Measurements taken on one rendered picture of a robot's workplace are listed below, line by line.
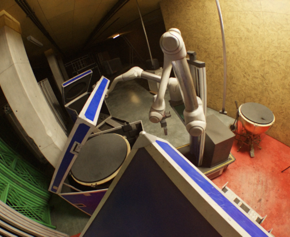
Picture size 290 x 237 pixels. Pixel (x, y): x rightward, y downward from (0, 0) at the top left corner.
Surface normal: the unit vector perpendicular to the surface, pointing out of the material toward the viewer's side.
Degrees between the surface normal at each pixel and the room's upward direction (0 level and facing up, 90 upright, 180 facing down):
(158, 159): 42
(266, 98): 90
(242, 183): 0
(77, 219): 0
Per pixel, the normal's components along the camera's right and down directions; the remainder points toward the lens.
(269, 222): -0.23, -0.81
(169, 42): -0.29, 0.50
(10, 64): 0.50, 0.37
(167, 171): -0.74, -0.33
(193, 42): -0.83, 0.45
